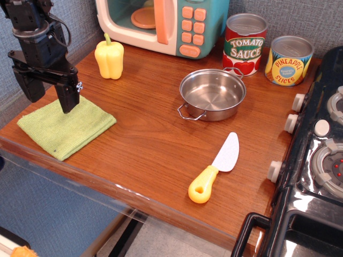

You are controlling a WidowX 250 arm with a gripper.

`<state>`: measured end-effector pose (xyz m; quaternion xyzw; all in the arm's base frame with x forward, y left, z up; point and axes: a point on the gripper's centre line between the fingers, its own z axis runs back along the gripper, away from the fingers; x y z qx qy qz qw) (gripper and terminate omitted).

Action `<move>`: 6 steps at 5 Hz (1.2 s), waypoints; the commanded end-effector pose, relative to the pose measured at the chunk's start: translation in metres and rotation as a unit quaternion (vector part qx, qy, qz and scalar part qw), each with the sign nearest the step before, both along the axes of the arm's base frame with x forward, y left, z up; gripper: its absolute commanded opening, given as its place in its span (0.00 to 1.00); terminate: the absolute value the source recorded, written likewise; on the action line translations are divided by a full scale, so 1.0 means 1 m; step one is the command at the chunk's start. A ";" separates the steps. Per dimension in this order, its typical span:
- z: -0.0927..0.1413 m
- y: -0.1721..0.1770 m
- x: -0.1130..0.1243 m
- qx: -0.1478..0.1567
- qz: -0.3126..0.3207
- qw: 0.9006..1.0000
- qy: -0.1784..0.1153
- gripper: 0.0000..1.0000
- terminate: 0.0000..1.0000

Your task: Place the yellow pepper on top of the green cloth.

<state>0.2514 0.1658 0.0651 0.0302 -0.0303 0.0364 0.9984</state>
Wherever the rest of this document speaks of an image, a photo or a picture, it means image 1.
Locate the grey stove knob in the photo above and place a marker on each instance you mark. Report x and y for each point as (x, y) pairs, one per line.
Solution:
(274, 170)
(298, 102)
(291, 123)

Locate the pineapple slices can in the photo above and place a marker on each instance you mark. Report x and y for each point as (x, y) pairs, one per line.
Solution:
(288, 60)

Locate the grey stove knob upper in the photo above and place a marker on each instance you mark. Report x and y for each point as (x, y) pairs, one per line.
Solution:
(298, 102)

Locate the yellow toy bell pepper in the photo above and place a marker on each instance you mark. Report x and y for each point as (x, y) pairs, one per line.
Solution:
(109, 56)

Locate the tomato sauce can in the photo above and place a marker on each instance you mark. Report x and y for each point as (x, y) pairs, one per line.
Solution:
(244, 41)

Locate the toy microwave teal and cream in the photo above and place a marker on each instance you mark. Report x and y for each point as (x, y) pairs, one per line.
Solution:
(188, 29)

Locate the small steel pan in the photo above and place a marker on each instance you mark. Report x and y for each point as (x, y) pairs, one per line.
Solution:
(212, 95)

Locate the grey stove knob middle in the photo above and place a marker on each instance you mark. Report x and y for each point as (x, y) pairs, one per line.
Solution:
(291, 123)

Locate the black toy stove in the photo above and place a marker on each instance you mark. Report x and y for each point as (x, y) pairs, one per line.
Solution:
(306, 217)

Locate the grey stove knob lower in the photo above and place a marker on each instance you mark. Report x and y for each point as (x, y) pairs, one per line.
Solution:
(274, 170)

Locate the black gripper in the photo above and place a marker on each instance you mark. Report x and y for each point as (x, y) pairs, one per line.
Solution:
(42, 58)

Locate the toy knife yellow handle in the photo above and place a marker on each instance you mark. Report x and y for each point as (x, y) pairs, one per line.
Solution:
(200, 189)

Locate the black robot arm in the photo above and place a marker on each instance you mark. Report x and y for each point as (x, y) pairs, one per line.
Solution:
(32, 13)

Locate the orange object bottom corner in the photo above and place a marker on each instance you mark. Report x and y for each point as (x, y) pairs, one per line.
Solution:
(23, 251)

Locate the green folded towel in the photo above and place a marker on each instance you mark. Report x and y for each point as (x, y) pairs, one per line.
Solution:
(62, 135)

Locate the white round stove button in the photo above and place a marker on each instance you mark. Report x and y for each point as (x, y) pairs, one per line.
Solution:
(321, 128)

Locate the orange toy plate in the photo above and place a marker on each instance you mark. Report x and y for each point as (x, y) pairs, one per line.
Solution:
(144, 18)

